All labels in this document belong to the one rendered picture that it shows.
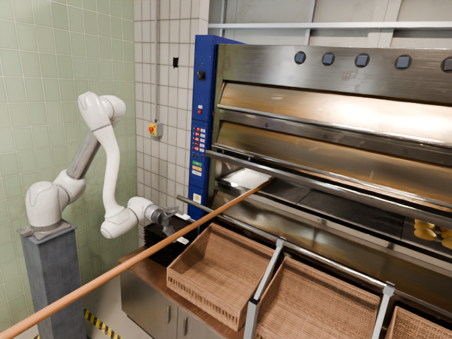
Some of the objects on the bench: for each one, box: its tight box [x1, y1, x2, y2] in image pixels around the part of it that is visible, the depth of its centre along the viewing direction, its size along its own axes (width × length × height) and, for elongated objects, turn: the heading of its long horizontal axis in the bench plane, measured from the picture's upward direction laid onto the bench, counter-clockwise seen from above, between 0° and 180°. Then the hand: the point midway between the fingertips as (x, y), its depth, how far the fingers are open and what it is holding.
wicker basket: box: [254, 256, 381, 339], centre depth 147 cm, size 49×56×28 cm
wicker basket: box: [167, 223, 276, 332], centre depth 179 cm, size 49×56×28 cm
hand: (185, 229), depth 133 cm, fingers open, 13 cm apart
